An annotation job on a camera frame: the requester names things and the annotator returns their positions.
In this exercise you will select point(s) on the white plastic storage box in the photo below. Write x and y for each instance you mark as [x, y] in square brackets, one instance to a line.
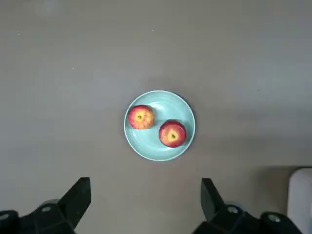
[290, 207]

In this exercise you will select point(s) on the yellow mottled red apple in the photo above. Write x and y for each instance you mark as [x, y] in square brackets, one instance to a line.
[141, 117]

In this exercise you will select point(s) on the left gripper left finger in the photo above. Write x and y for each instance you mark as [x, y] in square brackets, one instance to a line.
[48, 219]

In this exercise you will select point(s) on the white box lid grey clips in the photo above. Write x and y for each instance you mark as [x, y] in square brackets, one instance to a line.
[304, 195]

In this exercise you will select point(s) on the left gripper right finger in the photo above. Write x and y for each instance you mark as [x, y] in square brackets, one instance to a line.
[231, 219]

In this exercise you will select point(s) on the green round plate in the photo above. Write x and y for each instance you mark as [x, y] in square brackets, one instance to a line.
[146, 143]

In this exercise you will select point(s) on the dark red apple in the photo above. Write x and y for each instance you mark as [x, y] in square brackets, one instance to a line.
[173, 134]

